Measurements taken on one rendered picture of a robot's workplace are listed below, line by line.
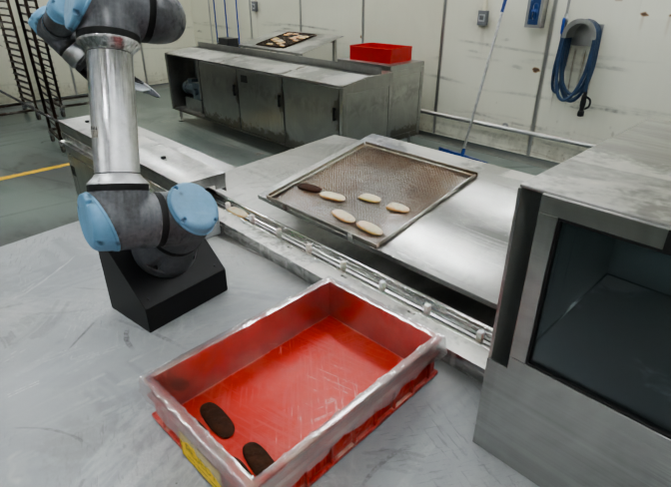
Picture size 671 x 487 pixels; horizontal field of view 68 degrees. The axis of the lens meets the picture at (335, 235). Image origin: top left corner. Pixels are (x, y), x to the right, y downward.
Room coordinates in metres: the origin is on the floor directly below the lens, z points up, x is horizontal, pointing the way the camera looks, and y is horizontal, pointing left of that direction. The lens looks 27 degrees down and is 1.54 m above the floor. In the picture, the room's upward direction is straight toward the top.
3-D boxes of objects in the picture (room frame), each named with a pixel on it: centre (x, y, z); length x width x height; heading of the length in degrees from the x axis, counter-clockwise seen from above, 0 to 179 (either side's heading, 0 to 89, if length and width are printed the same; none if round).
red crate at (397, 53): (5.12, -0.44, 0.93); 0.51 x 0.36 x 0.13; 48
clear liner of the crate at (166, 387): (0.72, 0.06, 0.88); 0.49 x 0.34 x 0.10; 136
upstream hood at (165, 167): (2.12, 0.90, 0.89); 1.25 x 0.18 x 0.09; 44
